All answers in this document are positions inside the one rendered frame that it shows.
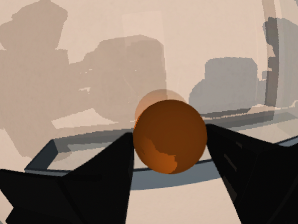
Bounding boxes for clear l-shaped low wall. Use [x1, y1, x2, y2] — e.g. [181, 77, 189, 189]
[29, 0, 298, 171]

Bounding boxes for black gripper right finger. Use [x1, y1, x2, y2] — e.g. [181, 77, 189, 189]
[206, 124, 298, 224]

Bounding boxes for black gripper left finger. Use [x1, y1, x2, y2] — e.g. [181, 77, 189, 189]
[0, 132, 134, 224]

